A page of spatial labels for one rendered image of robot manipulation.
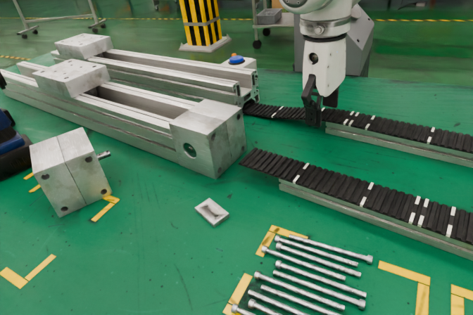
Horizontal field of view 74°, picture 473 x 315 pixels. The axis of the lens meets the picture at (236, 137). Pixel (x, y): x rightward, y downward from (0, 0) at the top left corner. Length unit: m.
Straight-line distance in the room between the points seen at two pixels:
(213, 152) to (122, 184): 0.18
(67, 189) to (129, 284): 0.20
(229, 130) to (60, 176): 0.28
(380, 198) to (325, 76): 0.23
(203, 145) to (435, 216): 0.34
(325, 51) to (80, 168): 0.44
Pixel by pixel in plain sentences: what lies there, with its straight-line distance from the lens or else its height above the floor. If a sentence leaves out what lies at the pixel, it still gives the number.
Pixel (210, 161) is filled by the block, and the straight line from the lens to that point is 0.54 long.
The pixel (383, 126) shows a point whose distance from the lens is 0.64.
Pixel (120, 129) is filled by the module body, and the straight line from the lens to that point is 0.74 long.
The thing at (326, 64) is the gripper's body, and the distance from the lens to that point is 0.57.
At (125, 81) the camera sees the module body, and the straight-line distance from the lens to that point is 1.00.
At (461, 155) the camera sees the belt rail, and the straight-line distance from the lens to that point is 0.62.
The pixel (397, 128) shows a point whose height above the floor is 0.81.
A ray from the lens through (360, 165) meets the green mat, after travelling 0.59.
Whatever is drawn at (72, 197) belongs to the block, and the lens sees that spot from 0.59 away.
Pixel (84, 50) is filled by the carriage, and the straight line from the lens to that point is 1.12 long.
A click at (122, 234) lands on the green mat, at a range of 0.53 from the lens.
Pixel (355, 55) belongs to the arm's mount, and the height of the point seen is 0.84.
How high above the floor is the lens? 1.14
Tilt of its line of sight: 33 degrees down
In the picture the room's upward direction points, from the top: 8 degrees counter-clockwise
